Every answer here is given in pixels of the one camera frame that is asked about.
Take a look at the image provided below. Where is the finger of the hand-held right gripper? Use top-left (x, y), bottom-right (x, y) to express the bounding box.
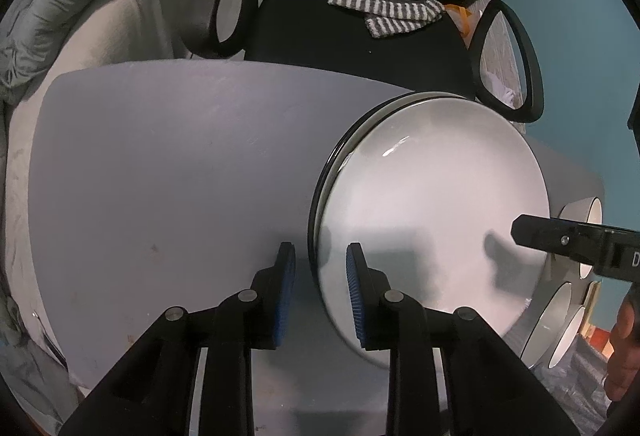
top-left (511, 214), bottom-right (621, 277)

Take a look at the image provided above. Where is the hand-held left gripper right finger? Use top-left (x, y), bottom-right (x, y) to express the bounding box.
top-left (346, 243), bottom-right (581, 436)

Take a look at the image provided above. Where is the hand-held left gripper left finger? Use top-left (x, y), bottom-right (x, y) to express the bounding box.
top-left (59, 242), bottom-right (297, 436)

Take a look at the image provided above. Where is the white plate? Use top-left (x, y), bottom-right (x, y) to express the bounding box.
top-left (312, 96), bottom-right (551, 369)
top-left (307, 90), bottom-right (501, 267)

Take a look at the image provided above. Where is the person's right hand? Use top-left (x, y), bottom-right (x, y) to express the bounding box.
top-left (603, 289), bottom-right (640, 402)

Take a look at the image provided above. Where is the orange bag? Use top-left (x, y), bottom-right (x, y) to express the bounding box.
top-left (442, 4), bottom-right (481, 50)

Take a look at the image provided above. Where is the black office chair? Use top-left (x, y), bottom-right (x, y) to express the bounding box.
top-left (182, 0), bottom-right (545, 123)

